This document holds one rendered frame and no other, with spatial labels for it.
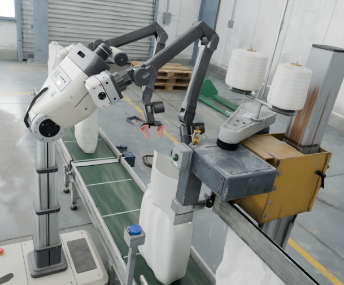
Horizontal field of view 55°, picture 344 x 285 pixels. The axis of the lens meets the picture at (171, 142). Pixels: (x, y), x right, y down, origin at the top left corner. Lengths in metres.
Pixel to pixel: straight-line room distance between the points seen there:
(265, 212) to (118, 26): 7.95
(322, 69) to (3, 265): 2.01
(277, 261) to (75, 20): 7.98
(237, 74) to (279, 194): 0.54
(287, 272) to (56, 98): 1.18
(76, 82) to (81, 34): 7.25
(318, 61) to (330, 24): 5.87
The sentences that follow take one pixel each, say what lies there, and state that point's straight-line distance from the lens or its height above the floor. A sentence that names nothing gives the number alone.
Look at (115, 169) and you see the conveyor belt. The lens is 3.03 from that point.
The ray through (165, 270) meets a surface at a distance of 1.94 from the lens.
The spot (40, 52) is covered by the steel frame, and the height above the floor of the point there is 0.26.
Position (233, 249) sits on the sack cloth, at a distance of 1.46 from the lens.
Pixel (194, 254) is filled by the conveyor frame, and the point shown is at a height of 0.41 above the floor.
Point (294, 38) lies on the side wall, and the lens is 7.88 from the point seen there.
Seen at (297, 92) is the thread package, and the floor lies 1.60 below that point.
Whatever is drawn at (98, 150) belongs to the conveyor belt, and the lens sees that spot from 3.34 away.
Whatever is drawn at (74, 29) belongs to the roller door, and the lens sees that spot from 8.76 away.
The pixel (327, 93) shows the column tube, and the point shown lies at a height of 1.58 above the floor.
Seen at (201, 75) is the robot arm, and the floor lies 1.53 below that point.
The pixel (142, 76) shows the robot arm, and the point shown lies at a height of 1.53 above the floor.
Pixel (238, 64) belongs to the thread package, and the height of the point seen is 1.63.
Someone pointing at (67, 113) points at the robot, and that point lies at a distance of 1.64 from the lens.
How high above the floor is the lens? 1.86
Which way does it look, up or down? 24 degrees down
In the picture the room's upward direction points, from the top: 9 degrees clockwise
